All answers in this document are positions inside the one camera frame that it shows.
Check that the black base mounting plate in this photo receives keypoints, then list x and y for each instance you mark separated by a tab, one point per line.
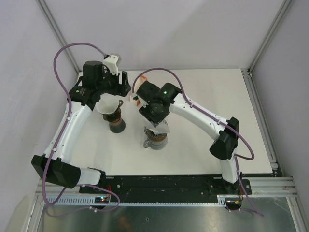
189	188

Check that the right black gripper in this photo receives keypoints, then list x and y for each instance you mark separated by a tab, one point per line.
155	120

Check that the white paper coffee filter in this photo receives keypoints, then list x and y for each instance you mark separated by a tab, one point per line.
107	106

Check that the clear glass dripper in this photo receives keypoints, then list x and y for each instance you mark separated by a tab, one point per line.
155	145

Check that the orange coffee filter box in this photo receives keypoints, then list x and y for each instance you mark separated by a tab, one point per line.
138	82

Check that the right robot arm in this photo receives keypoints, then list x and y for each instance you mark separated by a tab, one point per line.
222	131

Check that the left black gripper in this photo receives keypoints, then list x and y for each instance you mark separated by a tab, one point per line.
122	89

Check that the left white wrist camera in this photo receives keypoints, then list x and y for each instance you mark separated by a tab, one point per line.
112	61

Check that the grey slotted cable duct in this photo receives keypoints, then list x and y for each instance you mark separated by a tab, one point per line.
102	200

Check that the clear glass funnel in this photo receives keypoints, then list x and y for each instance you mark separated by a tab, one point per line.
152	136

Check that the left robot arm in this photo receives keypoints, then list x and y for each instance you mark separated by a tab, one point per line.
99	77

